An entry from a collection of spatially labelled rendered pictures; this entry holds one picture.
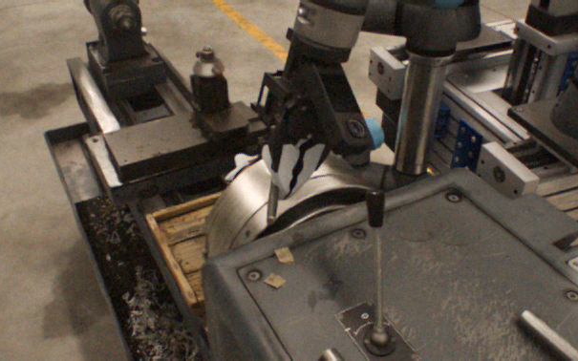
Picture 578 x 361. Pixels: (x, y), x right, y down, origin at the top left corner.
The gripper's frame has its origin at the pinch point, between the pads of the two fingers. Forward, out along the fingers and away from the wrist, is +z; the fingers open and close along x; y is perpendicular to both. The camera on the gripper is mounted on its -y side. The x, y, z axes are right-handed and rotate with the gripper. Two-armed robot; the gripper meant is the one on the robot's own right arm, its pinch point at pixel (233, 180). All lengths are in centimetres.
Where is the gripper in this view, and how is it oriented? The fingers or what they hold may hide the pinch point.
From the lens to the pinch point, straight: 114.2
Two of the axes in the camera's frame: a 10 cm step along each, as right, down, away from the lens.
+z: -8.9, 2.8, -3.7
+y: -4.6, -5.4, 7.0
